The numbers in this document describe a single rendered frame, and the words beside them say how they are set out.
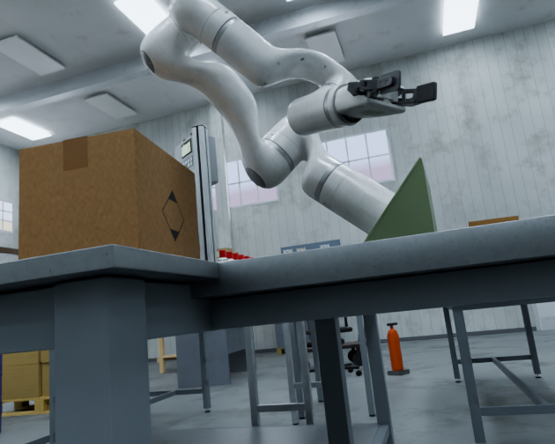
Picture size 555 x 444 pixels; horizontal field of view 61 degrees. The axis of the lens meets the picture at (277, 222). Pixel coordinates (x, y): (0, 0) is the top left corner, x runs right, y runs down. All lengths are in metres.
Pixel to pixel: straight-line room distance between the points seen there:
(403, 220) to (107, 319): 0.70
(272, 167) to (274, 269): 0.68
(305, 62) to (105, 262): 0.75
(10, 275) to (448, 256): 0.42
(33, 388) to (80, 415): 5.50
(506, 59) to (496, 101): 0.95
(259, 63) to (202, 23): 0.15
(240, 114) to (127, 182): 0.44
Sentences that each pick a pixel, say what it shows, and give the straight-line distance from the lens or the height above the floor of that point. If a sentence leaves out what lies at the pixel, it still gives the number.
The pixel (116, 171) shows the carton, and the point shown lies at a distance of 0.90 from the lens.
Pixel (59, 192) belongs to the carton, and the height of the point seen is 1.02.
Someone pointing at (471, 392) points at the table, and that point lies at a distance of 2.74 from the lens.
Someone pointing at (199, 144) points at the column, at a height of 1.42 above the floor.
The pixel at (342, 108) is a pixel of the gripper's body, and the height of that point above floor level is 1.12.
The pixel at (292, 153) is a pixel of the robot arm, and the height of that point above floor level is 1.17.
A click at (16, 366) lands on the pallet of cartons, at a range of 6.09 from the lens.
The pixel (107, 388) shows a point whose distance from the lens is 0.45.
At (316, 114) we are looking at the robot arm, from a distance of 0.97.
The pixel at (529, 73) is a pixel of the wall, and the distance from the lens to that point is 11.42.
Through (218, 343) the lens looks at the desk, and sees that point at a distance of 6.11.
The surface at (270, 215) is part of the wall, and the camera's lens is 10.94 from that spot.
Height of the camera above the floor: 0.76
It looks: 11 degrees up
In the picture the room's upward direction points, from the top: 6 degrees counter-clockwise
